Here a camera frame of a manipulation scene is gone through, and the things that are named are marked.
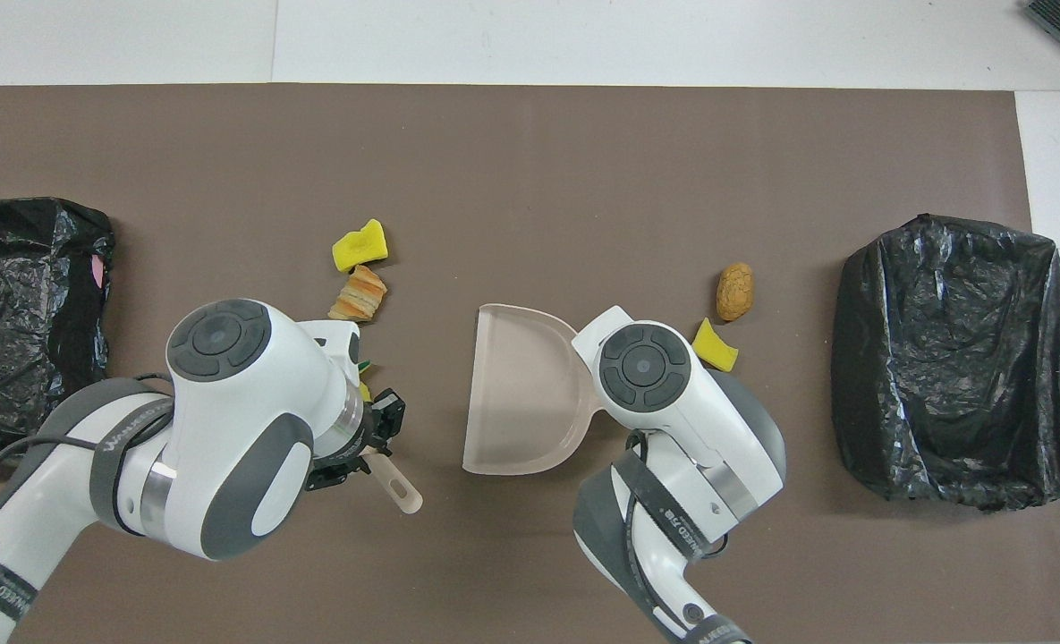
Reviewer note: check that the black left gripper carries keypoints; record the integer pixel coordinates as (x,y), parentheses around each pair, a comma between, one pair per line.
(368,429)

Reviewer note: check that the beige brush with black bristles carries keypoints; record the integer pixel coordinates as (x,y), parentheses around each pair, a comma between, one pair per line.
(385,470)

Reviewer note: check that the striped croissant piece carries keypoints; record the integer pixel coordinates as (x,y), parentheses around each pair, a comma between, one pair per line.
(360,295)

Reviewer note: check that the beige plastic dustpan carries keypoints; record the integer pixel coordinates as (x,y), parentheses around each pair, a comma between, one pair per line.
(516,394)

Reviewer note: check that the yellow sponge with green back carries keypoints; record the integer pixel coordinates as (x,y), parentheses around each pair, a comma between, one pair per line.
(360,249)

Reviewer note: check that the small yellow sponge wedge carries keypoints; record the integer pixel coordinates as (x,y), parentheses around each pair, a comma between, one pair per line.
(716,347)

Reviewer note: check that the brown bread roll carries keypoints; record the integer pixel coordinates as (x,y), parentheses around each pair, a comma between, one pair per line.
(734,292)

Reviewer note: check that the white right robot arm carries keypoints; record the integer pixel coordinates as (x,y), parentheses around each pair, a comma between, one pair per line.
(646,367)

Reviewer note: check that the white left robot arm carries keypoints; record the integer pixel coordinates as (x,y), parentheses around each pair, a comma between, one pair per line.
(252,402)

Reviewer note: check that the black bag bin pink spot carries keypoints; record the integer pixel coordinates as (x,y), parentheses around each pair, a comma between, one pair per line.
(20,313)

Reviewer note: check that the black bag lined bin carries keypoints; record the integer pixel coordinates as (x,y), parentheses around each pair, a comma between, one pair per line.
(950,376)

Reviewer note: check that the brown table mat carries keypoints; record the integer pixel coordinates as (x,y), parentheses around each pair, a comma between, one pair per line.
(530,179)

